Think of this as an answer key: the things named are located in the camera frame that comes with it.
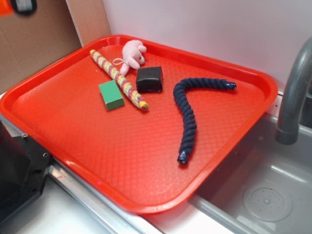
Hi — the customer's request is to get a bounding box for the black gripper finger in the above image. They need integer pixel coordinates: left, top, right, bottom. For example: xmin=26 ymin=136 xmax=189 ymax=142
xmin=10 ymin=0 xmax=37 ymax=15

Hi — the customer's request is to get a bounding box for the orange toy carrot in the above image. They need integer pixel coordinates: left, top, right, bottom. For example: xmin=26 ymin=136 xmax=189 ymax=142
xmin=0 ymin=0 xmax=13 ymax=17

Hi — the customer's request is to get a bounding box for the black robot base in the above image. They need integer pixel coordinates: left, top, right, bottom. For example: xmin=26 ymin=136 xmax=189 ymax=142
xmin=0 ymin=123 xmax=52 ymax=224

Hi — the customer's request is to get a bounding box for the brown cardboard panel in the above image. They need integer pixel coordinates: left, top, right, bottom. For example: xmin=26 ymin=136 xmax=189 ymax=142
xmin=0 ymin=0 xmax=111 ymax=93

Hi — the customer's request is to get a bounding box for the pink plush toy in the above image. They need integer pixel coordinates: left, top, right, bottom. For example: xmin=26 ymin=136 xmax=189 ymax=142
xmin=113 ymin=40 xmax=147 ymax=76

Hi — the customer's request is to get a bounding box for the green wooden block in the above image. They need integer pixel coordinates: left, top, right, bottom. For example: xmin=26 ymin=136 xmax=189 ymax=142
xmin=98 ymin=80 xmax=125 ymax=111

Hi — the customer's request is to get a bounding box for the black cube block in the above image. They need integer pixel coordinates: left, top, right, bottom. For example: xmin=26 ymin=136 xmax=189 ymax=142
xmin=136 ymin=66 xmax=163 ymax=93

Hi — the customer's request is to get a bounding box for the red plastic tray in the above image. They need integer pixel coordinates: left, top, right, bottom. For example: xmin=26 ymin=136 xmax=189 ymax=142
xmin=0 ymin=35 xmax=278 ymax=214

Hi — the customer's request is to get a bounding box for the grey toy faucet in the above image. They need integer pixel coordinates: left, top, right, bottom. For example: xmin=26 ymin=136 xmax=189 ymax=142
xmin=275 ymin=38 xmax=312 ymax=145

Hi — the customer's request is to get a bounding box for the grey toy sink basin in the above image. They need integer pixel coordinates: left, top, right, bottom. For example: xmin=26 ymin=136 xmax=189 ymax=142
xmin=192 ymin=114 xmax=312 ymax=234

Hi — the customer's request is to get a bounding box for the multicolour twisted rope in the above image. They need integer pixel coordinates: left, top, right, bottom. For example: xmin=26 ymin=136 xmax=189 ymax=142
xmin=89 ymin=49 xmax=149 ymax=112

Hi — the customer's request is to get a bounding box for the navy blue twisted rope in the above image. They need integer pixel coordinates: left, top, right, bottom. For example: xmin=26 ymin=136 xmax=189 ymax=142
xmin=173 ymin=77 xmax=237 ymax=166

